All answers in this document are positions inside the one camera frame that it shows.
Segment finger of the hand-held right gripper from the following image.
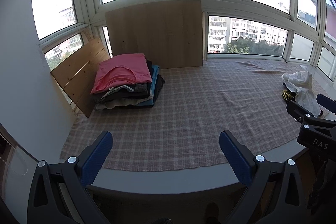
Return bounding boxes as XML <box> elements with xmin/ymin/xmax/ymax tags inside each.
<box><xmin>316</xmin><ymin>93</ymin><xmax>336</xmax><ymax>122</ymax></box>
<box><xmin>286</xmin><ymin>101</ymin><xmax>313</xmax><ymax>125</ymax></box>

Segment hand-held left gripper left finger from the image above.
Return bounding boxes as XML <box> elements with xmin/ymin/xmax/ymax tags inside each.
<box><xmin>28</xmin><ymin>131</ymin><xmax>113</xmax><ymax>224</ymax></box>

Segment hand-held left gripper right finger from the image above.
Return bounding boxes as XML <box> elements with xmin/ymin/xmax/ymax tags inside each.
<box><xmin>219</xmin><ymin>130</ymin><xmax>315</xmax><ymax>224</ymax></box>

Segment white button shirt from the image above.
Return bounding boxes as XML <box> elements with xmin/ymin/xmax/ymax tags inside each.
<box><xmin>281</xmin><ymin>71</ymin><xmax>323</xmax><ymax>117</ymax></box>

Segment stack of folded clothes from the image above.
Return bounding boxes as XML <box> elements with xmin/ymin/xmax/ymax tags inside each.
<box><xmin>91</xmin><ymin>53</ymin><xmax>166</xmax><ymax>111</ymax></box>

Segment pink plaid blanket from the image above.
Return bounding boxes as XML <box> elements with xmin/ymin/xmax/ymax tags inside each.
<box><xmin>60</xmin><ymin>60</ymin><xmax>336</xmax><ymax>172</ymax></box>

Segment green trees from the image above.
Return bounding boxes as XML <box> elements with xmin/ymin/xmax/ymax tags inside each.
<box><xmin>226</xmin><ymin>38</ymin><xmax>285</xmax><ymax>56</ymax></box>

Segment pine plank board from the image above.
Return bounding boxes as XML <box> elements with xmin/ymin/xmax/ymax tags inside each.
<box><xmin>51</xmin><ymin>36</ymin><xmax>111</xmax><ymax>118</ymax></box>

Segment apartment buildings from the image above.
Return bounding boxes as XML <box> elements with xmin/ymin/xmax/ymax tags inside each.
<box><xmin>59</xmin><ymin>0</ymin><xmax>336</xmax><ymax>56</ymax></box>

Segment large plywood board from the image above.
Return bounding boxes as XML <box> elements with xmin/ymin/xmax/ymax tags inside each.
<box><xmin>105</xmin><ymin>0</ymin><xmax>204</xmax><ymax>69</ymax></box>

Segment white window frame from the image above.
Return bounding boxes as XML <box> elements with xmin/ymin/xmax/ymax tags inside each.
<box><xmin>31</xmin><ymin>0</ymin><xmax>336</xmax><ymax>77</ymax></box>

